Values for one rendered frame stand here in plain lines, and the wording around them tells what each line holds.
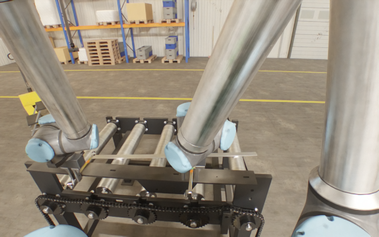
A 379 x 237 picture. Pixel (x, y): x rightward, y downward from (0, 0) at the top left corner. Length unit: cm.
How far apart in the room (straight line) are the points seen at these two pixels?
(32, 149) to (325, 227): 81
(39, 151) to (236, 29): 71
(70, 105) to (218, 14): 930
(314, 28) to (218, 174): 1023
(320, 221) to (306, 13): 1035
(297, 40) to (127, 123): 954
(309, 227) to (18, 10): 66
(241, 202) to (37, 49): 105
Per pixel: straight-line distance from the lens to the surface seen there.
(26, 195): 308
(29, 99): 577
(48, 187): 142
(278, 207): 244
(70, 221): 165
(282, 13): 29
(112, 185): 137
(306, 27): 1068
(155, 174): 96
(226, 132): 55
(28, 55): 53
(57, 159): 95
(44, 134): 80
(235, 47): 29
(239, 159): 145
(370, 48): 38
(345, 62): 39
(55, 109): 62
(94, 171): 107
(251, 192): 107
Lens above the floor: 184
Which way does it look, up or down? 29 degrees down
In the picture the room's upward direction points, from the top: 1 degrees counter-clockwise
